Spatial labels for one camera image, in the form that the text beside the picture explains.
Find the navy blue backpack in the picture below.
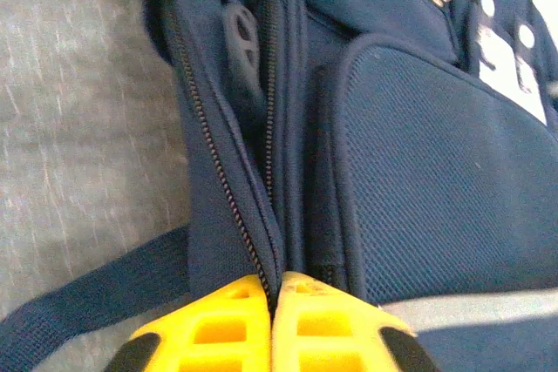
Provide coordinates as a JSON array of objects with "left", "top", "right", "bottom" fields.
[{"left": 0, "top": 0, "right": 558, "bottom": 372}]

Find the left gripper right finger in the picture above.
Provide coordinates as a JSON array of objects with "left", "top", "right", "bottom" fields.
[{"left": 273, "top": 270, "right": 441, "bottom": 372}]

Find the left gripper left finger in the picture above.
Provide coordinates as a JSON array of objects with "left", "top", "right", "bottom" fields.
[{"left": 104, "top": 274, "right": 274, "bottom": 372}]

